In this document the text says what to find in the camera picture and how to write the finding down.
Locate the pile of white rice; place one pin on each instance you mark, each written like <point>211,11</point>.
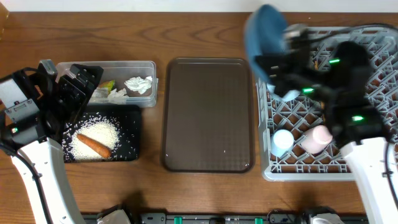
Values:
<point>99,130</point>

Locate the grey plastic dishwasher rack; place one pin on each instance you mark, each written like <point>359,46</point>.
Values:
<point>301,114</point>

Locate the light blue plastic cup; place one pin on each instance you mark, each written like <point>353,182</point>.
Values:
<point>282,142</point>

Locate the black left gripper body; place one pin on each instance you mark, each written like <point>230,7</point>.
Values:
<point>65,100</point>

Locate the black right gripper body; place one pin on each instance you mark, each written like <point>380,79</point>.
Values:
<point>314,82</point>

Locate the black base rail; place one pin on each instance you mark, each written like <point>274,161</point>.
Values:
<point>161,218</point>

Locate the orange carrot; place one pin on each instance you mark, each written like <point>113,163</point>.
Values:
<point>96,146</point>

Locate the light blue bowl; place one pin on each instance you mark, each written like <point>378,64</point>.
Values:
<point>291,95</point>

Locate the clear plastic bin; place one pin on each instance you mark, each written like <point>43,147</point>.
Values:
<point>120,72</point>

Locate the dark blue plate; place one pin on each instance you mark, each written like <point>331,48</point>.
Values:
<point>263,34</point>

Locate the brown serving tray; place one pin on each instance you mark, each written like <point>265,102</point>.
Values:
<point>208,125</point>

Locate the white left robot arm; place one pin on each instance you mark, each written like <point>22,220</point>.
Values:
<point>38,158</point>

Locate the yellow green snack wrapper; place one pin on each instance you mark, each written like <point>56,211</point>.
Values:
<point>104,89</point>

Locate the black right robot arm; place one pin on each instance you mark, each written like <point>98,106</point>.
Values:
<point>356,126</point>

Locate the pink plastic cup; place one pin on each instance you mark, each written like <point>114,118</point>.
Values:
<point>316,139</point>

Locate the black tray bin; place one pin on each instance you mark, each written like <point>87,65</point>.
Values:
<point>130,124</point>

